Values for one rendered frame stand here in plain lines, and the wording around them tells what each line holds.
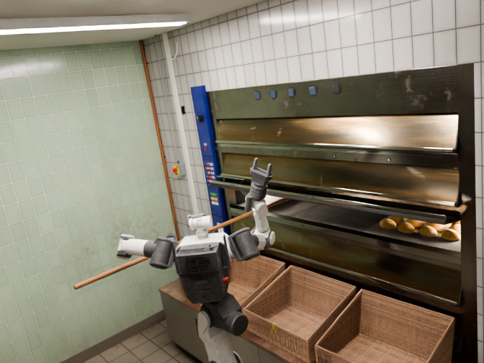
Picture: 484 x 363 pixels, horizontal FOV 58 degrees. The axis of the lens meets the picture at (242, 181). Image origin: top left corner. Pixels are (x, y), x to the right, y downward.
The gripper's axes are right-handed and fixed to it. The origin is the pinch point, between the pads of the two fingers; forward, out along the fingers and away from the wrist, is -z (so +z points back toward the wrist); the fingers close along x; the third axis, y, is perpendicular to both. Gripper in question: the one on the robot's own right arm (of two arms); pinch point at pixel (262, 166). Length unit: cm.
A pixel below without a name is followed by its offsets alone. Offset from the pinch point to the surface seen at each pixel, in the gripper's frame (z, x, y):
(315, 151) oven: 11, -6, 55
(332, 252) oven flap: 69, -36, 46
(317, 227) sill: 59, -21, 50
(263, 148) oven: 29, 35, 65
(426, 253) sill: 31, -85, 33
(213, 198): 94, 77, 72
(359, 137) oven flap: -11, -32, 48
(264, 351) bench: 117, -27, -10
